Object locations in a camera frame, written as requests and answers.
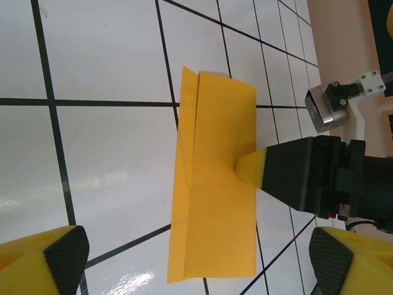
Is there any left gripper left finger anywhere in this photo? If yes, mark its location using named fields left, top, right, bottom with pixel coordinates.
left=0, top=225, right=90, bottom=295

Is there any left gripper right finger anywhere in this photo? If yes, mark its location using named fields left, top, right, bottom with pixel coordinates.
left=308, top=226, right=393, bottom=295

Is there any yellow paper sheet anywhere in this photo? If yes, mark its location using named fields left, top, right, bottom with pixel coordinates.
left=165, top=65, right=258, bottom=285

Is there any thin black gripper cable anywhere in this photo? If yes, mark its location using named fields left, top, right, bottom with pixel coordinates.
left=345, top=219, right=393, bottom=236

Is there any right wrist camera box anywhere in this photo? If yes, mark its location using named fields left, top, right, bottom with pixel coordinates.
left=304, top=70, right=388, bottom=145

